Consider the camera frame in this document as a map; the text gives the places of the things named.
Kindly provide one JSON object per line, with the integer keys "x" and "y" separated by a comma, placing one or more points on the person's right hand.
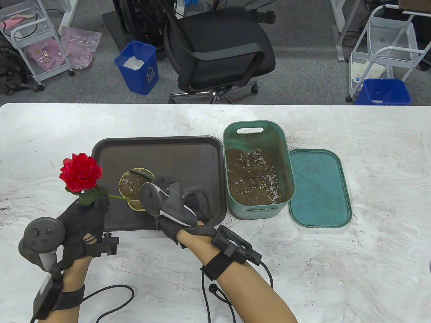
{"x": 171, "y": 227}

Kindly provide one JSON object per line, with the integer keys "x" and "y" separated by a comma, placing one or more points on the person's left hand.
{"x": 82, "y": 222}

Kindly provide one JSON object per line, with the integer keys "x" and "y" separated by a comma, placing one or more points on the red artificial rose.
{"x": 80, "y": 172}

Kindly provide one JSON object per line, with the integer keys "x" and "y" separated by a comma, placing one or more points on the green garden trowel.
{"x": 141, "y": 172}

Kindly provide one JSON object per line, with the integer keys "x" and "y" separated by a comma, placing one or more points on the potting mix grains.
{"x": 291, "y": 143}

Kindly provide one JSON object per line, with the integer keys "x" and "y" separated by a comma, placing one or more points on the teal plastic lid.
{"x": 320, "y": 188}

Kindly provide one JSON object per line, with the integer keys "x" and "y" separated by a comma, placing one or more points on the person's left forearm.
{"x": 77, "y": 271}

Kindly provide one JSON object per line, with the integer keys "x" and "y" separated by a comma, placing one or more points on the person's right forearm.
{"x": 252, "y": 292}

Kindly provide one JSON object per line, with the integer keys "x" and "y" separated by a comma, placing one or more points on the grey and white hand controller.
{"x": 151, "y": 198}

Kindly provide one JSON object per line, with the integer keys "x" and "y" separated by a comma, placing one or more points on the gold ribbed flower pot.
{"x": 133, "y": 203}

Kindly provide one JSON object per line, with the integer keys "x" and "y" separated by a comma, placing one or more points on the brown plastic tray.
{"x": 134, "y": 151}

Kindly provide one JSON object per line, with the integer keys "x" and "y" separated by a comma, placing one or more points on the teal plastic storage box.
{"x": 252, "y": 143}

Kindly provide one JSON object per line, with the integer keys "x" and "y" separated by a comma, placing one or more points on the blue bin with white symbol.
{"x": 138, "y": 80}

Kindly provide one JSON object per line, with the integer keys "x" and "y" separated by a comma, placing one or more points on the dark fabric bag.
{"x": 13, "y": 70}

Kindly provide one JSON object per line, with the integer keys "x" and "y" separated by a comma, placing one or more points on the crumpled white paper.
{"x": 133, "y": 63}

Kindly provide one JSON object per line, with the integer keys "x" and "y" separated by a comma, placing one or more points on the pink plastic bag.
{"x": 79, "y": 43}
{"x": 47, "y": 55}

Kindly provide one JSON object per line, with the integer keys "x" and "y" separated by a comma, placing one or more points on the black office chair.
{"x": 219, "y": 40}

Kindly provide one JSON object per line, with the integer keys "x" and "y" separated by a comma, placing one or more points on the black computer tower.
{"x": 141, "y": 20}

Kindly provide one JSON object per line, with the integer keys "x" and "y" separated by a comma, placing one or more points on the white desk leg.
{"x": 341, "y": 30}
{"x": 70, "y": 13}

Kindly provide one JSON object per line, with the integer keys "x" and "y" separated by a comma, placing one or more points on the white box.
{"x": 368, "y": 72}

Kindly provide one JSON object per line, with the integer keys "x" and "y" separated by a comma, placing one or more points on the plain blue bin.
{"x": 387, "y": 91}

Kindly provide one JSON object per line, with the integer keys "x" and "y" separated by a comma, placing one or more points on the white mesh rolling cart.
{"x": 412, "y": 37}

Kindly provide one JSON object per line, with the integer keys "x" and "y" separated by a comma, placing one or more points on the brown cardboard box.
{"x": 414, "y": 5}

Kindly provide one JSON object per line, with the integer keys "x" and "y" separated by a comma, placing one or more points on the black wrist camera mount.
{"x": 232, "y": 245}

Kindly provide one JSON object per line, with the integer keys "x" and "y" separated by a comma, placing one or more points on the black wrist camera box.
{"x": 47, "y": 297}

